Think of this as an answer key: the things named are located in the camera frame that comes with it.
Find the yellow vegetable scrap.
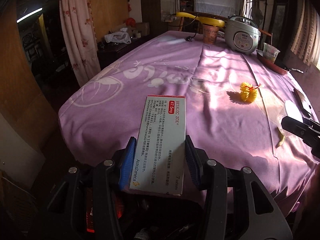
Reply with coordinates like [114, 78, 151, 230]
[276, 127, 286, 148]

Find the yellow foam fruit net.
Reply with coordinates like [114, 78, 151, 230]
[240, 82, 261, 103]

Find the red frying pan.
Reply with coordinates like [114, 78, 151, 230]
[256, 50, 304, 75]

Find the white plastic bag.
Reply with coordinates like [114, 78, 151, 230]
[104, 27, 131, 44]

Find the green instant noodle cup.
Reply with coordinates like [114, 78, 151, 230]
[263, 42, 280, 63]

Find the window curtain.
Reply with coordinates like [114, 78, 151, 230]
[291, 0, 319, 69]

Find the floral white curtain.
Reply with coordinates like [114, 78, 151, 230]
[59, 0, 100, 87]

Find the brown instant noodle cup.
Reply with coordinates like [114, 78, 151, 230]
[203, 24, 219, 44]

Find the mint green rice cooker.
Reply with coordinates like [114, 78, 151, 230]
[224, 16, 260, 55]

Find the white medicine box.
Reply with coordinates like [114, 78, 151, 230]
[129, 95, 186, 196]

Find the black power cable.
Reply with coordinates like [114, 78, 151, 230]
[164, 13, 203, 42]

